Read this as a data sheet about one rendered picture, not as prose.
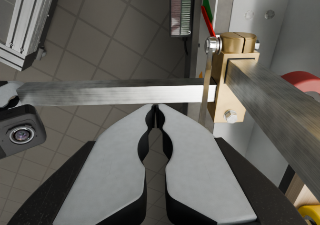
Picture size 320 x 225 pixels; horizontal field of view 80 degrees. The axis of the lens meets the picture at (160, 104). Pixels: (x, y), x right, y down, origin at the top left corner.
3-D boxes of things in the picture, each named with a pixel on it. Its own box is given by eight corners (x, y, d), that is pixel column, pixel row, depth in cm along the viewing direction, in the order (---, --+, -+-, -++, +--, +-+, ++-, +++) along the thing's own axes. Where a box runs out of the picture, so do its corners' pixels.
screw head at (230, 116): (222, 120, 32) (225, 125, 31) (224, 109, 31) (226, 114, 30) (235, 120, 32) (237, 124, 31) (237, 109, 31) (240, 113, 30)
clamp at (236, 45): (206, 107, 36) (213, 123, 32) (215, 32, 29) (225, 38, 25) (235, 107, 36) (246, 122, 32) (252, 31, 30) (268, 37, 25)
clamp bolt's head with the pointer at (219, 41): (192, 12, 38) (205, 58, 28) (193, -2, 36) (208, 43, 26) (202, 12, 38) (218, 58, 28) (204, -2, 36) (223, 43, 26)
